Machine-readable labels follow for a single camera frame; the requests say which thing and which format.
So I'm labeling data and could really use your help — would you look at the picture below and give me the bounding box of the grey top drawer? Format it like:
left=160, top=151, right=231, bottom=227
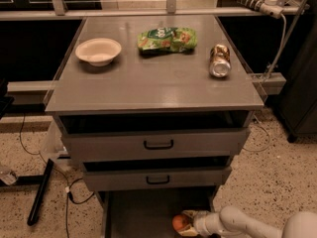
left=57, top=110, right=251, bottom=163

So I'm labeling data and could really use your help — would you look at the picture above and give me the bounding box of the grey bottom drawer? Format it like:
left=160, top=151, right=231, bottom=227
left=98, top=186, right=217, bottom=238

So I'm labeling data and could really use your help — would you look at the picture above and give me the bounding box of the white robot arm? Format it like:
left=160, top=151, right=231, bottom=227
left=172, top=206, right=317, bottom=238

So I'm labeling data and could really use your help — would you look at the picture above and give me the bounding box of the white paper bowl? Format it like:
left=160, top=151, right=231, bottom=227
left=75, top=38, right=122, bottom=66

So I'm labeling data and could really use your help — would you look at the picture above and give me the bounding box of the grey middle drawer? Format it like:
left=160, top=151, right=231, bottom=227
left=83, top=156, right=231, bottom=191

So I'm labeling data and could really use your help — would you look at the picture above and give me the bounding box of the white cable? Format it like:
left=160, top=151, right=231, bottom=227
left=263, top=13, right=287, bottom=81

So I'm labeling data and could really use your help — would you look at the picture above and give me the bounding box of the silver gold soda can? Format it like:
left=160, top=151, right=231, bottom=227
left=209, top=45, right=231, bottom=78

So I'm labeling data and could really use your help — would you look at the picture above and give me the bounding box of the grey drawer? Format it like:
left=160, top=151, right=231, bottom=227
left=83, top=156, right=231, bottom=191
left=57, top=110, right=251, bottom=163
left=98, top=186, right=217, bottom=238

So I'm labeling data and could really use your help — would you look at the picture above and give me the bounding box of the green chip bag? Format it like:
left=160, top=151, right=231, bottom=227
left=137, top=27, right=197, bottom=53

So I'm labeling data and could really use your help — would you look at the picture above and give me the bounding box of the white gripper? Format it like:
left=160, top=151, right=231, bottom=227
left=177, top=210, right=219, bottom=237

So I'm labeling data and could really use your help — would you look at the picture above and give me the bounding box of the black metal floor stand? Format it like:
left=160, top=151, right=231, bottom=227
left=0, top=160, right=54, bottom=226

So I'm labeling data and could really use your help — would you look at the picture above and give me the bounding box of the grey drawer cabinet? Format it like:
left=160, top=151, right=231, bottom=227
left=44, top=14, right=265, bottom=238

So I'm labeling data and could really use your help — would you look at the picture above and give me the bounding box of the white power strip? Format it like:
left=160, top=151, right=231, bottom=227
left=235, top=0, right=283, bottom=19

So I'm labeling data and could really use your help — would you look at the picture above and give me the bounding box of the black floor cable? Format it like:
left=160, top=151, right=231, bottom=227
left=18, top=116, right=96, bottom=238

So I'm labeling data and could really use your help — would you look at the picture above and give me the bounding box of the orange fruit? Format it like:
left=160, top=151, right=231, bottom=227
left=172, top=214, right=190, bottom=231

